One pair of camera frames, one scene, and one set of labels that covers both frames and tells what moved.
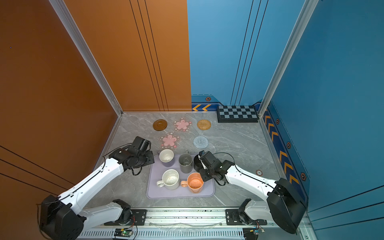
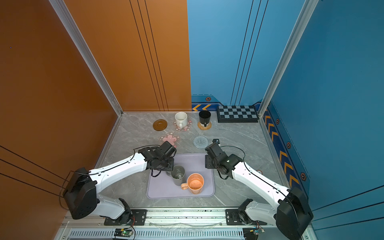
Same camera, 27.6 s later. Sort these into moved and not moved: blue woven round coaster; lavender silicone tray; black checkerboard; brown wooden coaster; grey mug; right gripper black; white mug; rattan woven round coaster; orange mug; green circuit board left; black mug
Moved: black mug; right gripper black; white mug; grey mug
Not moved: orange mug; black checkerboard; rattan woven round coaster; green circuit board left; lavender silicone tray; blue woven round coaster; brown wooden coaster
